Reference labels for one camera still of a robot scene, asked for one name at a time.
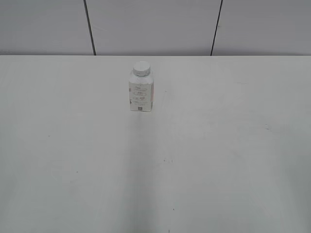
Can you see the white yili changqing bottle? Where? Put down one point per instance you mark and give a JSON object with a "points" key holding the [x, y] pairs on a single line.
{"points": [[141, 92]]}

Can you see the white round bottle cap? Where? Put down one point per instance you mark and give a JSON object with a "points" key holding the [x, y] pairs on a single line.
{"points": [[141, 68]]}

